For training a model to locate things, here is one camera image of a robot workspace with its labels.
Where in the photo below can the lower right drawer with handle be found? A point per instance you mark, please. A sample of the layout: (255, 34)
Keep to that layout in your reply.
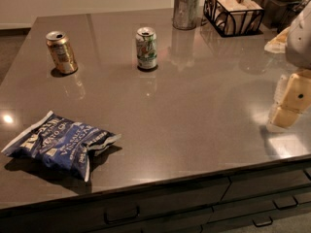
(256, 212)

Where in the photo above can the black wire napkin holder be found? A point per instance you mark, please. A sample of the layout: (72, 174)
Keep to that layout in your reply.
(234, 17)

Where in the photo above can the orange soda can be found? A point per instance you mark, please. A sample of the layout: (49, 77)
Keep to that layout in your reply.
(62, 53)

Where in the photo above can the metal utensil cup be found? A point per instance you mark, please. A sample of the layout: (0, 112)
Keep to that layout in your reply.
(185, 14)

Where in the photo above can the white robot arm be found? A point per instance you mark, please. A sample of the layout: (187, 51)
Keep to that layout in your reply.
(298, 45)

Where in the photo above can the blue chip bag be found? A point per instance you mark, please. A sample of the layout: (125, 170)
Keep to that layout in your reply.
(61, 144)

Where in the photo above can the left drawer with handle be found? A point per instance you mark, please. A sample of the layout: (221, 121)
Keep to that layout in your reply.
(141, 209)

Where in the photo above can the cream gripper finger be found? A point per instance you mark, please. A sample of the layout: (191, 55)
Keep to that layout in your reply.
(296, 100)
(280, 88)

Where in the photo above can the drawer with handle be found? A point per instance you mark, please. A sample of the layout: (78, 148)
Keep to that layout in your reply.
(141, 209)
(256, 212)
(247, 191)

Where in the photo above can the green and white soda can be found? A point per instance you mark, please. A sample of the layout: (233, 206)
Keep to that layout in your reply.
(146, 48)

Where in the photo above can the yellow snack packet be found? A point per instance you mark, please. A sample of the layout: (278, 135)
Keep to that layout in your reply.
(278, 43)

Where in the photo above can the dark snack box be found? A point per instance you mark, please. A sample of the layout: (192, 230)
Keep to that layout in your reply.
(280, 13)

